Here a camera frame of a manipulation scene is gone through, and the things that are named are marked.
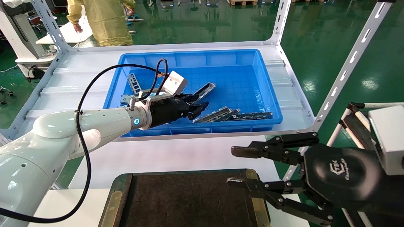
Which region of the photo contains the white metal shelf rack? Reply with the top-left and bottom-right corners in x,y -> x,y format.
0,0 -> 396,189

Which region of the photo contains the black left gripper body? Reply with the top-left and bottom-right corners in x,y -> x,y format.
148,97 -> 190,128

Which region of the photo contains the white machine base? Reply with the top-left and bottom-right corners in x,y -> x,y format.
0,0 -> 59,79

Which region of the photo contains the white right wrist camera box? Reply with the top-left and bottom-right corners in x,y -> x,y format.
369,106 -> 404,175

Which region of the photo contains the blue plastic bin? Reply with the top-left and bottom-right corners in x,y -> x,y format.
103,49 -> 283,137

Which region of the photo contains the person in yellow coat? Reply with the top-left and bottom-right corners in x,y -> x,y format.
66,0 -> 137,47

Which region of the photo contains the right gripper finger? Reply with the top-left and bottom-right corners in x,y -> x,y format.
231,132 -> 319,165
227,177 -> 335,226

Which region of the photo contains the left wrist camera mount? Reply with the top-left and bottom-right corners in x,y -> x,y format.
138,71 -> 189,108

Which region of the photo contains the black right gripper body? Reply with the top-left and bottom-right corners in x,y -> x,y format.
303,143 -> 404,218

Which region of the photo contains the black container with brass edges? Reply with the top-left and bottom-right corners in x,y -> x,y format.
98,169 -> 271,227

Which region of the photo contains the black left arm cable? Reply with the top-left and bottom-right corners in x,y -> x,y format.
0,58 -> 168,224

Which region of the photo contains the dark perforated metal bracket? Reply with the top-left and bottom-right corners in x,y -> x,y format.
225,112 -> 273,122

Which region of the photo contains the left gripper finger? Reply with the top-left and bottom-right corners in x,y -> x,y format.
188,102 -> 209,121
181,94 -> 202,104

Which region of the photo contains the white work table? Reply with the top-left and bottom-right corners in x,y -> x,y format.
36,14 -> 95,44

